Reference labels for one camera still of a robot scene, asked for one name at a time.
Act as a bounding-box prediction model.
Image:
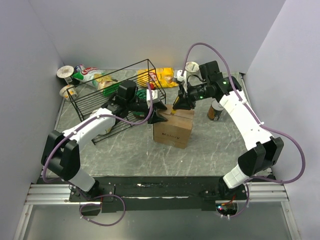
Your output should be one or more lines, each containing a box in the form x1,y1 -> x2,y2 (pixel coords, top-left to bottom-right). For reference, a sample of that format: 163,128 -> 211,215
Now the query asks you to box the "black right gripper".
173,80 -> 211,111

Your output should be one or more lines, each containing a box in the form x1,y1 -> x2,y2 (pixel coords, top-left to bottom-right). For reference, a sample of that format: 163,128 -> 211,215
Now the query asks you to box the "yellow utility knife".
171,96 -> 180,115

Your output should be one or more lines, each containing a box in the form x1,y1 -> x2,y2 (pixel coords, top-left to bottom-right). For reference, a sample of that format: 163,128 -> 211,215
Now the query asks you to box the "brown cardboard express box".
153,104 -> 195,149

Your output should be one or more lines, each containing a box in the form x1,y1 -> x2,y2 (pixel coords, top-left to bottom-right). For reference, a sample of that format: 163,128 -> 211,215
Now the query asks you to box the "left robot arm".
41,80 -> 167,201

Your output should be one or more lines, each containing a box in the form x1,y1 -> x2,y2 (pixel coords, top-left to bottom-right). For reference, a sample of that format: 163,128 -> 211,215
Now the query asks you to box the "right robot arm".
172,61 -> 284,200

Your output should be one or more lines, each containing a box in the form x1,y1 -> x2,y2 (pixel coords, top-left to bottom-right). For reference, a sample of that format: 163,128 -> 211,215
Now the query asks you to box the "white yogurt cup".
185,61 -> 200,74

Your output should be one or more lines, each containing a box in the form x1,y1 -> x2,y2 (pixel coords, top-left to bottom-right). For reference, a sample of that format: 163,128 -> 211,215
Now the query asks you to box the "yellow chips bag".
137,67 -> 178,89

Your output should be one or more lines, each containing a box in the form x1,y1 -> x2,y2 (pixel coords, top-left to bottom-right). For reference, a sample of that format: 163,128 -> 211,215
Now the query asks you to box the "orange label tin can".
207,99 -> 224,121

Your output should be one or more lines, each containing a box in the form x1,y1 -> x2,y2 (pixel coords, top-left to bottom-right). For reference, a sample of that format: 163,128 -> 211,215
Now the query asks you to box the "green wrapped round package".
101,80 -> 147,119

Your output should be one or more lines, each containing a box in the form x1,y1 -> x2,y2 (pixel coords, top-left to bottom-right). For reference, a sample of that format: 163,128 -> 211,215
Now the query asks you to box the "white green bowl container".
96,108 -> 116,135

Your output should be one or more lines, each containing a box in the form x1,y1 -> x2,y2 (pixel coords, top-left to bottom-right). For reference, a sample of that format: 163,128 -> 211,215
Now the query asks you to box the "green white cassava chips bag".
72,67 -> 118,91

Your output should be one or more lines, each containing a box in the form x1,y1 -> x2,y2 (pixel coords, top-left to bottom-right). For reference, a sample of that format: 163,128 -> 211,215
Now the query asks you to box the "blue white small can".
74,64 -> 86,73

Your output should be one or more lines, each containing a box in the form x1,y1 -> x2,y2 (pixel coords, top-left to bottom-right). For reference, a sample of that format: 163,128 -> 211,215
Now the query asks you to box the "white yellow noodle cup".
59,84 -> 78,102

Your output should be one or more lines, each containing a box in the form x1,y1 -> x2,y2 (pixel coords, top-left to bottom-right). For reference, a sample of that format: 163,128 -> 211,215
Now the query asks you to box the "white cup brown lid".
56,65 -> 74,85

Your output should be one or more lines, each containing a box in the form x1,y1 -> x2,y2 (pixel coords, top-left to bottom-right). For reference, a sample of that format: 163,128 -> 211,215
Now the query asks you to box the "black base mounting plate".
36,176 -> 267,216

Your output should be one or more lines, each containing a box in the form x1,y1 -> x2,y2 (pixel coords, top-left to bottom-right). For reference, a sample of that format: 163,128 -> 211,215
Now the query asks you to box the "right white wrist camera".
173,70 -> 188,93

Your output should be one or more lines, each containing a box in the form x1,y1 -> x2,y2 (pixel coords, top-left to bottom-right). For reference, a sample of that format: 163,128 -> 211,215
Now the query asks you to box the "black wire rack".
70,59 -> 167,144

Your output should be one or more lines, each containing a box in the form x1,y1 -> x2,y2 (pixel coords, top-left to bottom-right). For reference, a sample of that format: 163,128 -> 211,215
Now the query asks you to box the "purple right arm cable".
183,42 -> 306,219

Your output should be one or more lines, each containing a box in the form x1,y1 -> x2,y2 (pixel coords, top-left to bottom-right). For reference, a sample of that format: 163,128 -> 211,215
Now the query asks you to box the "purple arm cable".
41,82 -> 154,227
183,42 -> 306,219

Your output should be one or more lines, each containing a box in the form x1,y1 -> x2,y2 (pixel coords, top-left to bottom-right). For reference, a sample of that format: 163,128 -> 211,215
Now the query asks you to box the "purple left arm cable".
41,82 -> 154,227

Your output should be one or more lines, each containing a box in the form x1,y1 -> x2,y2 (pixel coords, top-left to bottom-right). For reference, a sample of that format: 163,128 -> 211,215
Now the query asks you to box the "aluminium rail frame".
24,182 -> 289,205

